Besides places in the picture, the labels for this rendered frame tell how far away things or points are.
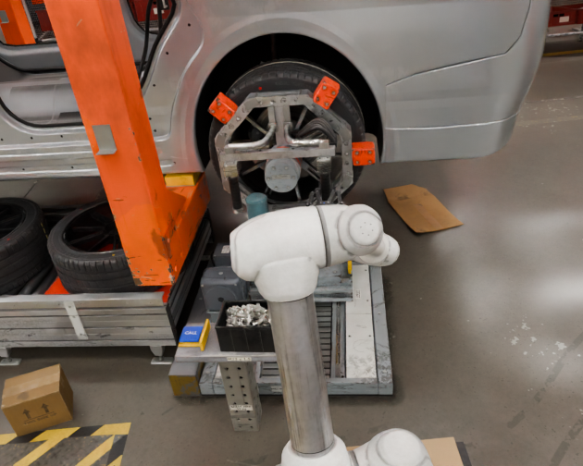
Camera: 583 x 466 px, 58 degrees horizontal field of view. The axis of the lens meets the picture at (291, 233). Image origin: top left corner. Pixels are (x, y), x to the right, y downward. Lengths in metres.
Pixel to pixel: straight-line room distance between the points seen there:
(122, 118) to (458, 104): 1.28
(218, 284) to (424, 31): 1.28
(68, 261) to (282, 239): 1.59
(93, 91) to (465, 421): 1.77
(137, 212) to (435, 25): 1.28
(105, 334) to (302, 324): 1.52
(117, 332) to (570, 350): 1.96
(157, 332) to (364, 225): 1.54
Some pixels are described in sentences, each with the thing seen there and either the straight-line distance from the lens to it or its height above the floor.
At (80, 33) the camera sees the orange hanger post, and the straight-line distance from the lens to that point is 1.77.
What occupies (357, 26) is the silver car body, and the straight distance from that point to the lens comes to 2.13.
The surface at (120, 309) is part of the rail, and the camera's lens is 2.39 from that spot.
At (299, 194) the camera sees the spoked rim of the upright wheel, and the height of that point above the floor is 0.64.
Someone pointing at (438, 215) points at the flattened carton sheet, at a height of 0.01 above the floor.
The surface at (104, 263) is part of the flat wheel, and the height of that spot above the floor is 0.49.
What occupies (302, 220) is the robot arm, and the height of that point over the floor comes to 1.20.
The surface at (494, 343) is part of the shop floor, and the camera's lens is 2.55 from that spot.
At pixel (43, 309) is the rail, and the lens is 2.57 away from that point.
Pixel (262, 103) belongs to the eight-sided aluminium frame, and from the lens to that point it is 2.07.
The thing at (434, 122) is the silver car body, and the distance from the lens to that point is 2.27.
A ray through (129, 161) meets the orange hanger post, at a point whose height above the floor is 1.05.
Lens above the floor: 1.75
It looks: 33 degrees down
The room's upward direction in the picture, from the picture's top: 6 degrees counter-clockwise
